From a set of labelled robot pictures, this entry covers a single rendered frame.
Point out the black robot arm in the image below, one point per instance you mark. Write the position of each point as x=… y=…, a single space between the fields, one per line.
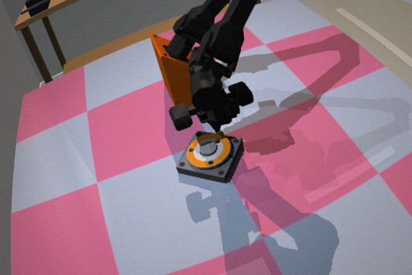
x=223 y=41

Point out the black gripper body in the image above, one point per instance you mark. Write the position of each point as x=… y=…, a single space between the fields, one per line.
x=181 y=115

